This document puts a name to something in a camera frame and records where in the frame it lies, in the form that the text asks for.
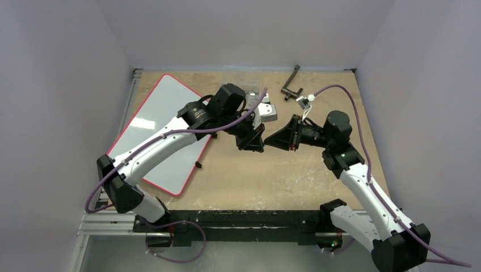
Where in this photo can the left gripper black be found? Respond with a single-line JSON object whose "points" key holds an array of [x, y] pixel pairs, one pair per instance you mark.
{"points": [[252, 141]]}

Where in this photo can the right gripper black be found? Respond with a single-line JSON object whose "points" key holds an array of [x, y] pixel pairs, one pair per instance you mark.
{"points": [[296, 132]]}

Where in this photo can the whiteboard with red frame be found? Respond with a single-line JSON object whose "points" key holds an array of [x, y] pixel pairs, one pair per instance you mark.
{"points": [[162, 104]]}

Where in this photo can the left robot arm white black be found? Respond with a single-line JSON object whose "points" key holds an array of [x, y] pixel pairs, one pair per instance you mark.
{"points": [[223, 111]]}

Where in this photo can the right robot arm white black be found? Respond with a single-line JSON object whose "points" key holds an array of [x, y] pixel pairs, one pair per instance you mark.
{"points": [[391, 238]]}

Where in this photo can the clear plastic screw box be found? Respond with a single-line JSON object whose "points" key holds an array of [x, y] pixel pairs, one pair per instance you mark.
{"points": [[247, 78]]}

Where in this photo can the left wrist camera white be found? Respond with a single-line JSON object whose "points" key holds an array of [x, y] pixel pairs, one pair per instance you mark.
{"points": [[267, 111]]}

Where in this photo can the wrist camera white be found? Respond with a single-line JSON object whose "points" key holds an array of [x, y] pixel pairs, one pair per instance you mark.
{"points": [[305, 102], [267, 111]]}

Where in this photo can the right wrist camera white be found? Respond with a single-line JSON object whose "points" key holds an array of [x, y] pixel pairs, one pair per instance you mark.
{"points": [[305, 102]]}

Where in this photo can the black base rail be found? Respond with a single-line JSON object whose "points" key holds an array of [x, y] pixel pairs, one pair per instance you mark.
{"points": [[182, 227]]}

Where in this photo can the aluminium frame rail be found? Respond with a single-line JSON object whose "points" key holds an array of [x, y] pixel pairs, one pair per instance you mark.
{"points": [[108, 222]]}

